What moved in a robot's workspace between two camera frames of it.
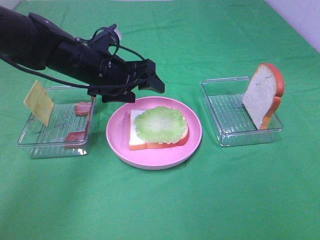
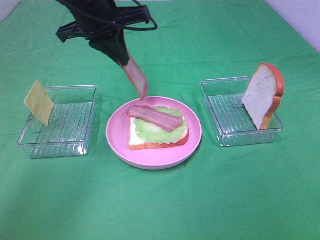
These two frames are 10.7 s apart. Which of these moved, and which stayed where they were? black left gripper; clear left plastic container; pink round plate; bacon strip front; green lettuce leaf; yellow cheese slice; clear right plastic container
Moved: bacon strip front; black left gripper
Stayed: green lettuce leaf; yellow cheese slice; pink round plate; clear left plastic container; clear right plastic container
